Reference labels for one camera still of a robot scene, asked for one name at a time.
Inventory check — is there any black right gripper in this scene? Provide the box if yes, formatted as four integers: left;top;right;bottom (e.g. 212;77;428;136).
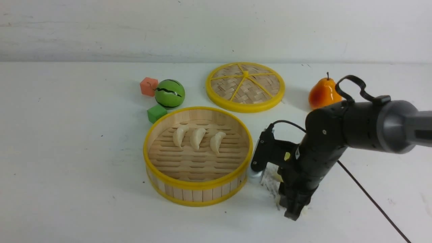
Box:
277;135;347;220

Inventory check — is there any white dumpling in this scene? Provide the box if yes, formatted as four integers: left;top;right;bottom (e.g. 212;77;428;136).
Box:
172;126;189;149
190;128;206;151
210;131;226;155

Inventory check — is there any green dumpling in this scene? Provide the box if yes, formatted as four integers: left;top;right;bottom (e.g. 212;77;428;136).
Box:
301;206;309;216
274;172;283;183

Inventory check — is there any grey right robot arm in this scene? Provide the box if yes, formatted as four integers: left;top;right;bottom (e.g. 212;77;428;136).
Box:
273;100;431;220

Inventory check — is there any bamboo steamer tray yellow rim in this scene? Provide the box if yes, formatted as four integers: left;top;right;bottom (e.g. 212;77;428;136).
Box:
142;107;253;207

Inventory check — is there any bamboo steamer lid yellow rim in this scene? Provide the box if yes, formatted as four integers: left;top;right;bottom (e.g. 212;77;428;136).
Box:
205;62;286;113

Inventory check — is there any orange toy pear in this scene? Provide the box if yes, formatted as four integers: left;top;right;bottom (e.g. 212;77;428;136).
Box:
308;72;342;110

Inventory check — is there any green toy watermelon ball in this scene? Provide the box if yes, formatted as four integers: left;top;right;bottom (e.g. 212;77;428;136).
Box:
155;79;186;109

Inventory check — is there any green foam cube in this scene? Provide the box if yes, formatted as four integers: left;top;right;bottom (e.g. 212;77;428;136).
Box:
147;104;168;123

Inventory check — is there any orange foam cube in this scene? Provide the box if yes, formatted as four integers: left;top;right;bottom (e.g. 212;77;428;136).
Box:
139;77;159;97

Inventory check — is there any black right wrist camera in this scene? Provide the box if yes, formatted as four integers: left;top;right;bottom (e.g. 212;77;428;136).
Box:
247;126;298;183

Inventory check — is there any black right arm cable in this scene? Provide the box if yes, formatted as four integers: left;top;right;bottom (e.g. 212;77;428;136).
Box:
268;75;412;243

